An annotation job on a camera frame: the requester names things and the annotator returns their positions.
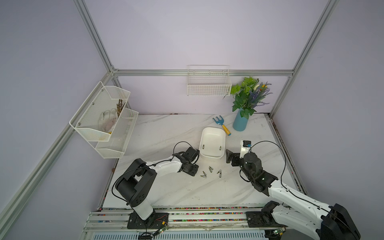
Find teal yellow toy rake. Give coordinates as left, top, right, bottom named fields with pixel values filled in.
left=213, top=115, right=232, bottom=136

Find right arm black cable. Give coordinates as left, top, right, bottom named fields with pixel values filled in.
left=239, top=140, right=358, bottom=235

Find white wire wall basket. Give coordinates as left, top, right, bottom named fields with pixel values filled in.
left=187, top=65, right=232, bottom=97

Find white mesh shelf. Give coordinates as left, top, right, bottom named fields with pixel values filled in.
left=96, top=108, right=139, bottom=159
left=69, top=82, right=131, bottom=142

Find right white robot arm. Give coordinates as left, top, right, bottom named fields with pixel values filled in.
left=226, top=150, right=361, bottom=240

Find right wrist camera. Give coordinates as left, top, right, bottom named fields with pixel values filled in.
left=240, top=140, right=252, bottom=159

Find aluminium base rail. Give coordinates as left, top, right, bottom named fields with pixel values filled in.
left=83, top=207, right=262, bottom=232

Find upper white mesh shelf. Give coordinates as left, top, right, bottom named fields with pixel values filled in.
left=69, top=82, right=131, bottom=142

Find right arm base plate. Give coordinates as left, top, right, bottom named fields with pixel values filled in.
left=246, top=212, right=283, bottom=228

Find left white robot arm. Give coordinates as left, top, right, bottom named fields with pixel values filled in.
left=113, top=147, right=200, bottom=221

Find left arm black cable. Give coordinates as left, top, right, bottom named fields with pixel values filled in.
left=111, top=141, right=196, bottom=211

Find clear plastic bag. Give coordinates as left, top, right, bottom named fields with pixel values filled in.
left=98, top=109, right=118, bottom=134

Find aluminium frame corner post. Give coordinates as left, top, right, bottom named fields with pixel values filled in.
left=269, top=0, right=339, bottom=119

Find artificial green plant bouquet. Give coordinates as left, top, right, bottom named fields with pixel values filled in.
left=230, top=77, right=272, bottom=120

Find teal cylindrical vase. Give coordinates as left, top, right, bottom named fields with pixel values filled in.
left=233, top=109, right=248, bottom=132

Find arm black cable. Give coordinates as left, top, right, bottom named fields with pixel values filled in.
left=239, top=140, right=358, bottom=235
left=111, top=141, right=196, bottom=211

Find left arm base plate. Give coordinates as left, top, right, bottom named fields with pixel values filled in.
left=127, top=212, right=169, bottom=230

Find brown dried twigs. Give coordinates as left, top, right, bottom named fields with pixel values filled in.
left=117, top=99, right=125, bottom=118

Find lower white mesh shelf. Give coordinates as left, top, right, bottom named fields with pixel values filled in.
left=96, top=108, right=139, bottom=159

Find white plastic storage box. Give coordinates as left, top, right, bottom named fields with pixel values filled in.
left=199, top=127, right=227, bottom=160

